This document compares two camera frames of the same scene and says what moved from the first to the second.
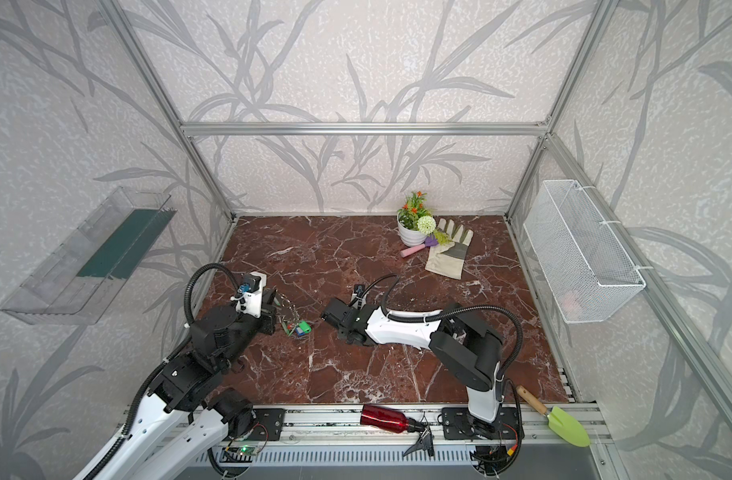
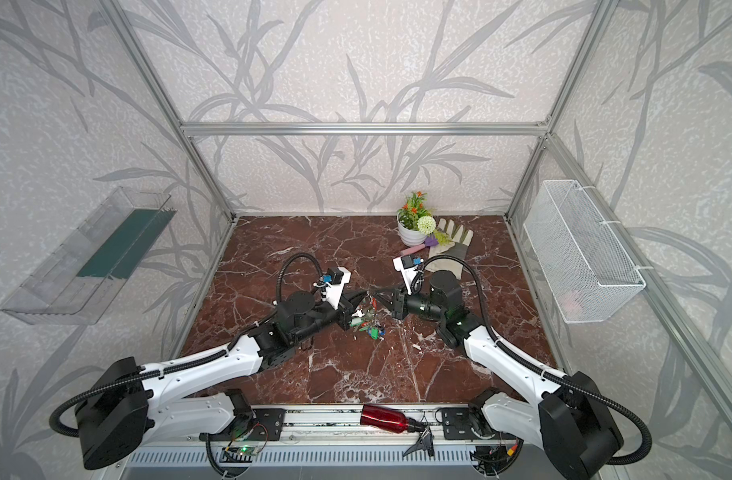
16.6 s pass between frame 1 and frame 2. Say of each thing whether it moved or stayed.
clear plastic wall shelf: stayed
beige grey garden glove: stayed
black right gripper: moved
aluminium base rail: stayed
